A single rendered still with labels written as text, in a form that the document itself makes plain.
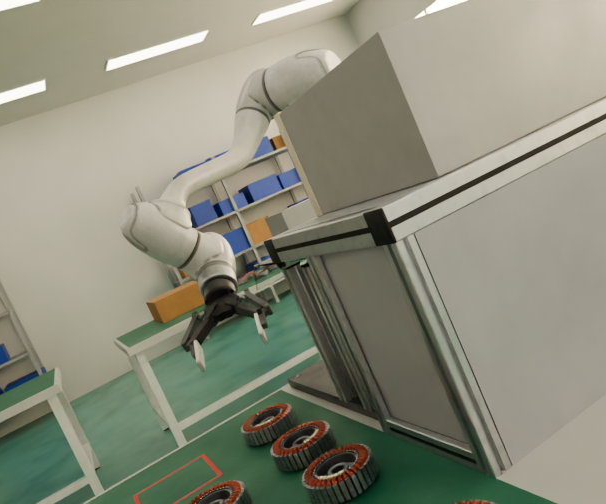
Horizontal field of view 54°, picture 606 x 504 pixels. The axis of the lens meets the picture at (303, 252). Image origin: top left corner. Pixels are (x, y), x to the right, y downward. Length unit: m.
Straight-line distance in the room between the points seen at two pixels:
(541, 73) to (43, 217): 7.19
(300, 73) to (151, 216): 0.57
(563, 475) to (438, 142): 0.43
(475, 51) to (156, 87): 7.54
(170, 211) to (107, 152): 6.60
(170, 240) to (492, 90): 0.79
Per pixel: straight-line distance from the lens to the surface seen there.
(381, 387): 1.00
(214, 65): 8.58
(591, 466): 0.80
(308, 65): 1.64
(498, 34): 0.92
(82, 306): 7.76
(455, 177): 0.78
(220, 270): 1.37
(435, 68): 0.84
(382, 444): 1.02
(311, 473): 0.95
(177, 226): 1.39
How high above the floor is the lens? 1.17
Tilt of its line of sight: 5 degrees down
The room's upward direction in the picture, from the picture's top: 24 degrees counter-clockwise
